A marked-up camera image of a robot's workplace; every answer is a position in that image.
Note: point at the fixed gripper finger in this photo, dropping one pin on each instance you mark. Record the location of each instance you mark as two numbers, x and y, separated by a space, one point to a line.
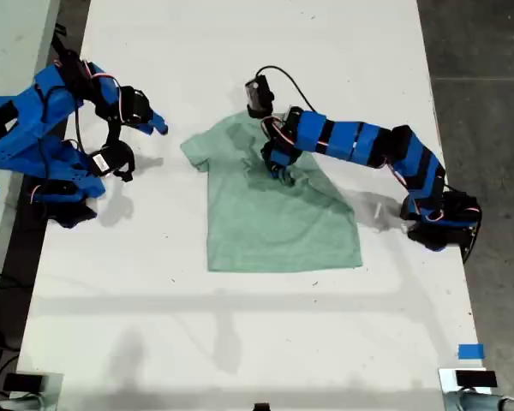
158 120
274 170

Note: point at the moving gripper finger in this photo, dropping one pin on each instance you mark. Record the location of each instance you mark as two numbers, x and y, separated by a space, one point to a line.
288 177
151 128

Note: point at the pale green T-shirt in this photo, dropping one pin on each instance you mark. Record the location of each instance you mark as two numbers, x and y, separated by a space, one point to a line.
274 227

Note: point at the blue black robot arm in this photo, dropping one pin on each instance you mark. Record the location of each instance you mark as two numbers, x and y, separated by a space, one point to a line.
347 139
38 111

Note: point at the pale side table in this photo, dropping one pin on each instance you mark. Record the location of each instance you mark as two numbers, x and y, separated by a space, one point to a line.
8 43

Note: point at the small black block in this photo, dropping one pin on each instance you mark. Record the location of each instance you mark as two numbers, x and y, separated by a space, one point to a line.
261 407

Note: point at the blue tape patch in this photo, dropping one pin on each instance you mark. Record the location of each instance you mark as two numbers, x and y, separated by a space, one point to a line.
471 352

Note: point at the silver metal plate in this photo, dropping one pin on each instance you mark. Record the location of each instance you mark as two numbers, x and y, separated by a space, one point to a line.
447 379
53 394

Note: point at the small black box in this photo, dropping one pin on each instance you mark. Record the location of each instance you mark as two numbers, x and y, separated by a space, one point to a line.
475 379
23 382

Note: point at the camera black stalk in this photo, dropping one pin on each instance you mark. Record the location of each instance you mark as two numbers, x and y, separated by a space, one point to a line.
112 135
259 113

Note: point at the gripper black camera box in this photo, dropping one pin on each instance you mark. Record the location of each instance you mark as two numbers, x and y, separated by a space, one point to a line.
259 94
107 160

